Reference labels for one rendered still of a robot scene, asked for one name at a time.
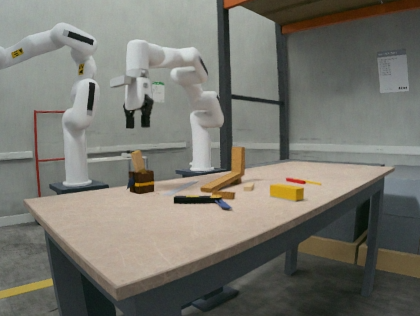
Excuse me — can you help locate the black sliding bevel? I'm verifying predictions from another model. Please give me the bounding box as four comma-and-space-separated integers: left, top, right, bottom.
174, 195, 233, 209

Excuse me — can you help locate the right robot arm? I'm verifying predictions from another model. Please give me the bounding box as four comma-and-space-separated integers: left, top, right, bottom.
0, 23, 100, 187

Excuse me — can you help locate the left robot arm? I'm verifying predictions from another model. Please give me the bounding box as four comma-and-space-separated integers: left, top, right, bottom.
110, 40, 224, 171

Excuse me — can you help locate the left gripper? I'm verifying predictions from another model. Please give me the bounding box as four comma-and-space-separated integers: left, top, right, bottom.
123, 77, 154, 129

